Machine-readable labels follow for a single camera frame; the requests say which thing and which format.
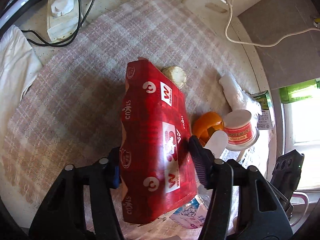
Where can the white curved paper sleeve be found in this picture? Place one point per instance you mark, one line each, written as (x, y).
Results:
(217, 143)

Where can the pink checked fringed cloth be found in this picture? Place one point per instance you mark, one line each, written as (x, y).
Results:
(71, 113)

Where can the clear plastic bag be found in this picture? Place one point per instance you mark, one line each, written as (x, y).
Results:
(237, 97)

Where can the orange peel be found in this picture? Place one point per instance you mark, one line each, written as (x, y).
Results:
(206, 125)

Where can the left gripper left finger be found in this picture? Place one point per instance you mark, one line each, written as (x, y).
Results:
(113, 168)

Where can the red white instant cup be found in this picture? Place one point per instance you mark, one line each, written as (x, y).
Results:
(241, 131)

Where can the white ring light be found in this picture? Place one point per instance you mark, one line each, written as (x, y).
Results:
(13, 10)

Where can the green soap pump bottle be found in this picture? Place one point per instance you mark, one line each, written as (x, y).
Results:
(299, 91)

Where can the green white milk carton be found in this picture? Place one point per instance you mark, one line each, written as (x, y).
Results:
(266, 118)

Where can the white power strip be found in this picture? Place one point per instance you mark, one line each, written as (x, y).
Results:
(62, 19)

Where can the red paper snack box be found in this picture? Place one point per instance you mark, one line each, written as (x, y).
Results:
(156, 168)

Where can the white tissue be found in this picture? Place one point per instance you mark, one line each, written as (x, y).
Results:
(19, 69)

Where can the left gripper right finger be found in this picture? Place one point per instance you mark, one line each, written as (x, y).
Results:
(203, 160)

